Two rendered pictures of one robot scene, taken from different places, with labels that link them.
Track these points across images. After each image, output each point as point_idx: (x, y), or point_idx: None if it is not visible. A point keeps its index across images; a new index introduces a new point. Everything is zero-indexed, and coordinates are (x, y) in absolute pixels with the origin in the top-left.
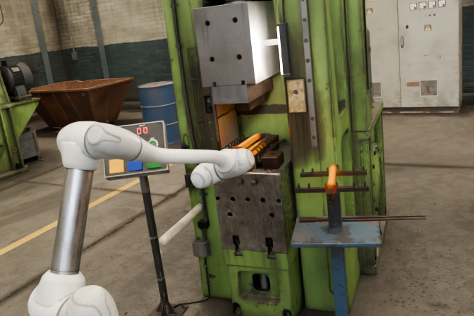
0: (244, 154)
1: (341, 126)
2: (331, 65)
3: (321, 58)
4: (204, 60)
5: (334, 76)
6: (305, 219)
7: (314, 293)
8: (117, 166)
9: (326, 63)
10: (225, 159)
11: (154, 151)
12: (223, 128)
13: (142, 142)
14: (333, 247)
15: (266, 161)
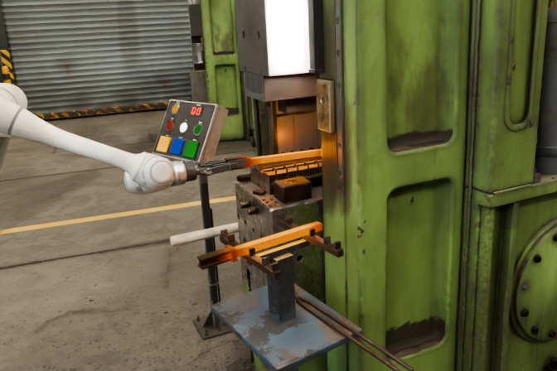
0: (149, 166)
1: (395, 171)
2: (366, 65)
3: (351, 53)
4: (239, 35)
5: (380, 85)
6: None
7: None
8: (163, 145)
9: (355, 61)
10: (126, 164)
11: (41, 132)
12: (292, 130)
13: (17, 118)
14: (239, 338)
15: (275, 189)
